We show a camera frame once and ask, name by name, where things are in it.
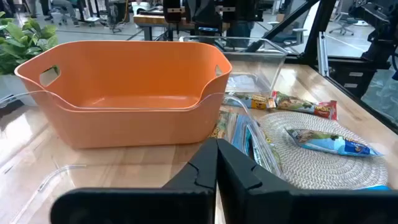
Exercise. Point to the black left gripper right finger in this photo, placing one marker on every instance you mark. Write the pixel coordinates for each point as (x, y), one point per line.
(280, 205)

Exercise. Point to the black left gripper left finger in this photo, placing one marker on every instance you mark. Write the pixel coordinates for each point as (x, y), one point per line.
(140, 205)

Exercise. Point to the green and blue granola bar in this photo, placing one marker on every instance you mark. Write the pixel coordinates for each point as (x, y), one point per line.
(335, 144)

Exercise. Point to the green red granola bar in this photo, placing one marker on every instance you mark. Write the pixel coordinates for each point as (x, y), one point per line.
(298, 104)

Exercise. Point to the clear plastic bin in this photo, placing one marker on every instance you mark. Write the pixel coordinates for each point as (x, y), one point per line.
(258, 67)

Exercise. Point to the round woven beige mat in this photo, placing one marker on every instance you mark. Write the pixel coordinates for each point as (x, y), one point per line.
(326, 168)

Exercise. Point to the orange plastic bin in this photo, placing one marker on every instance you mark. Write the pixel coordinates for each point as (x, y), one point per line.
(124, 124)

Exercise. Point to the grey office chair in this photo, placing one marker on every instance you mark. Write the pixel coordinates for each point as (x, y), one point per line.
(343, 23)
(289, 34)

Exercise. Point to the wooden desk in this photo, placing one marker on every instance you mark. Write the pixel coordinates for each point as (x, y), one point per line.
(149, 19)

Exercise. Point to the black jointed equipment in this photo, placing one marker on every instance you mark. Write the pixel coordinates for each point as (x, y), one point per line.
(379, 46)

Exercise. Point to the green potted plant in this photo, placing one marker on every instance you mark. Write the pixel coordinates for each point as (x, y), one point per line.
(21, 43)

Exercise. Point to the person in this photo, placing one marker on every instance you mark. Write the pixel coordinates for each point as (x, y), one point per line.
(66, 11)
(45, 9)

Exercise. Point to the black aluminium frame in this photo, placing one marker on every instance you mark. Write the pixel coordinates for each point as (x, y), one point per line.
(323, 18)

